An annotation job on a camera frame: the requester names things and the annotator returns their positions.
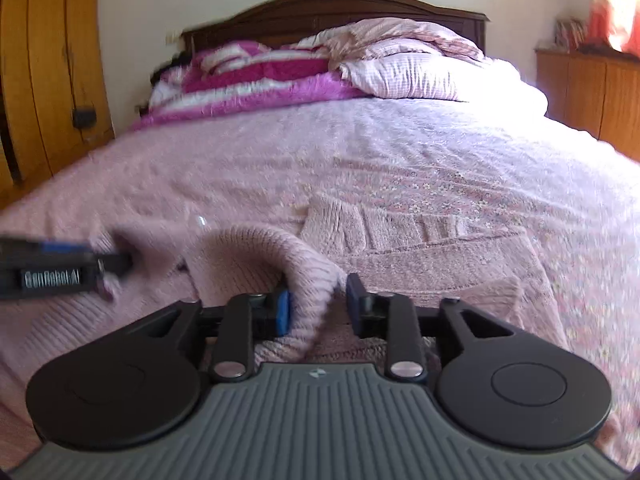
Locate dark cloth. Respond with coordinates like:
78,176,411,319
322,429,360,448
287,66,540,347
149,52,197,87

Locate wooden wardrobe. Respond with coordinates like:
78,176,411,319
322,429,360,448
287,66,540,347
0,0,117,211

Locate red curtain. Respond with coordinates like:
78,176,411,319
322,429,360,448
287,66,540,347
587,0,640,57

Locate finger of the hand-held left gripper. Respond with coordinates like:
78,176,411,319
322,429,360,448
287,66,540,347
96,251,136,278

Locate dark wooden headboard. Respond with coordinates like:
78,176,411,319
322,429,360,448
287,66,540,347
180,0,491,57

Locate pink cable-knit cardigan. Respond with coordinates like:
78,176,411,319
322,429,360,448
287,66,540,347
0,192,558,376

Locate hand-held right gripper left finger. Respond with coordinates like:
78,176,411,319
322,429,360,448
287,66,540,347
149,289,293,384

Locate wooden cabinet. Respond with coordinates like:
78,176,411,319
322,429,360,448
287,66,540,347
535,47,640,163

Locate row of books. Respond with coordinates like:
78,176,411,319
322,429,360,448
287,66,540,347
555,17,587,52

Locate purple and white blanket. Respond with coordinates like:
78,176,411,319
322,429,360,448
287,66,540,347
132,40,373,131

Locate pink floral bed sheet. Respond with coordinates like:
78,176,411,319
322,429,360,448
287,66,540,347
0,95,640,471

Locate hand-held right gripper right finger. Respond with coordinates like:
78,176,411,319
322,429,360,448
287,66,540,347
346,273,507,382

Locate pink checked quilt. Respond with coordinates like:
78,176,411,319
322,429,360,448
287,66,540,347
290,17,546,111

